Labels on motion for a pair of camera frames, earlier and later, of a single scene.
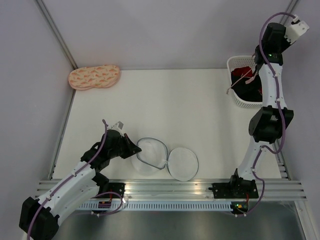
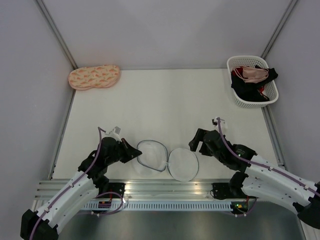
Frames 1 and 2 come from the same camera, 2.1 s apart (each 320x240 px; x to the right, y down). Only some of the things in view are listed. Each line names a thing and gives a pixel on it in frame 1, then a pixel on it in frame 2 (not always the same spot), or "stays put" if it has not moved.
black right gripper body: (284, 44) -> (207, 150)
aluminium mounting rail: (194, 190) stays put
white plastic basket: (234, 62) stays put
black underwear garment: (251, 91) stays put
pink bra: (247, 81) -> (252, 74)
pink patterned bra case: (97, 76) stays put
